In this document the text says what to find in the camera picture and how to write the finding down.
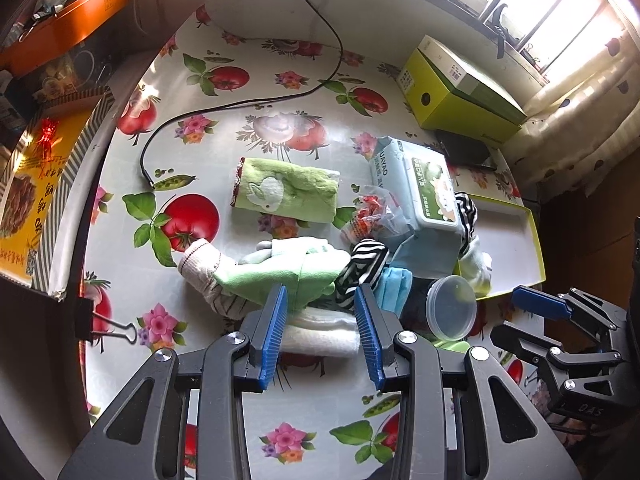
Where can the black white striped sock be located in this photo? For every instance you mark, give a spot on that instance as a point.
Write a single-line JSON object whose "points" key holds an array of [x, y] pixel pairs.
{"points": [[362, 265], [466, 220]]}

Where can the green cup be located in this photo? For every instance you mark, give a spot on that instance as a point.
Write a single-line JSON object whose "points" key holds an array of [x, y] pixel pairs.
{"points": [[450, 346]]}

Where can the black binder clip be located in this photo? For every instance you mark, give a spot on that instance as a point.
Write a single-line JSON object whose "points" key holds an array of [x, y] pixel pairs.
{"points": [[85, 317]]}

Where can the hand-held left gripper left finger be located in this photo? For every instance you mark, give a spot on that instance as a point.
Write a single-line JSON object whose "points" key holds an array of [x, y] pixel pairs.
{"points": [[270, 340]]}

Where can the orange shelf with clutter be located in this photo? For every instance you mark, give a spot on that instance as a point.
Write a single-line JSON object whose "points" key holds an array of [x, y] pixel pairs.
{"points": [[75, 25]]}

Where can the yellow-green cardboard box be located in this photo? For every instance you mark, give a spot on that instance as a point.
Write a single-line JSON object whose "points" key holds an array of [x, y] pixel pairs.
{"points": [[450, 105]]}

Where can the light blue wet wipes pack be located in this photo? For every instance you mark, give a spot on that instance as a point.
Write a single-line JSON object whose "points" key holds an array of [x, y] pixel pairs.
{"points": [[425, 185]]}

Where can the printed cardboard box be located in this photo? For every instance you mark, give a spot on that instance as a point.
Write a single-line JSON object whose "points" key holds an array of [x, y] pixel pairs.
{"points": [[30, 195]]}

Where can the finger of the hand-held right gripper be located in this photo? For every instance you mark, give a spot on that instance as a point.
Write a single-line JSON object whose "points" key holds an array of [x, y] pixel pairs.
{"points": [[530, 347], [540, 302]]}

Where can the yellow-green shallow tray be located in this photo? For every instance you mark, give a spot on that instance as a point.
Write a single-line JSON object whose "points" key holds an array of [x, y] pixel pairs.
{"points": [[510, 240]]}

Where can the blue face mask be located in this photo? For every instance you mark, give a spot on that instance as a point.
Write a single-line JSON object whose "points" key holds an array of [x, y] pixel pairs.
{"points": [[392, 290]]}

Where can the white folded towel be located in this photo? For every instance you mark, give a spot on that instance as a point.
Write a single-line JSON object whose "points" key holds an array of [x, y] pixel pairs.
{"points": [[320, 332]]}

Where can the pale grey-green sock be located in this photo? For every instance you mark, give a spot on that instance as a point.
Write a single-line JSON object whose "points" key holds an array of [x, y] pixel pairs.
{"points": [[280, 270]]}

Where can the cream sock red trim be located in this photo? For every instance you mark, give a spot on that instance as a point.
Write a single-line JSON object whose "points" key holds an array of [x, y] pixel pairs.
{"points": [[200, 265]]}

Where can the clear plastic round container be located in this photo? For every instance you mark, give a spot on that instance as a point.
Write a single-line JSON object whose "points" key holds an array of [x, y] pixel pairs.
{"points": [[450, 310]]}

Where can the green rabbit towel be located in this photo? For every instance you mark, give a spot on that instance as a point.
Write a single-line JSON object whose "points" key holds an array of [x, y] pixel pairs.
{"points": [[295, 190]]}

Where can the clear plastic bag red print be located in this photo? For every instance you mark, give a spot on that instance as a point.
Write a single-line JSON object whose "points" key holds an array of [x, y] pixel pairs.
{"points": [[375, 215]]}

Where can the fruit print tablecloth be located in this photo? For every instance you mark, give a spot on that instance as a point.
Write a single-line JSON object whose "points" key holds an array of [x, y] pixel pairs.
{"points": [[300, 105]]}

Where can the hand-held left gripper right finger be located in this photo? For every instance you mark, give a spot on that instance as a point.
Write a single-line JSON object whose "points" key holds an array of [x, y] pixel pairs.
{"points": [[367, 340]]}

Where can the dark cloth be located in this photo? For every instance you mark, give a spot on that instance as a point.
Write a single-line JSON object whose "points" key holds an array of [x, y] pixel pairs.
{"points": [[415, 305]]}

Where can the cream dotted curtain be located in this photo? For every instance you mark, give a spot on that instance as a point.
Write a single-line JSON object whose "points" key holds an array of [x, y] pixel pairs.
{"points": [[580, 120]]}

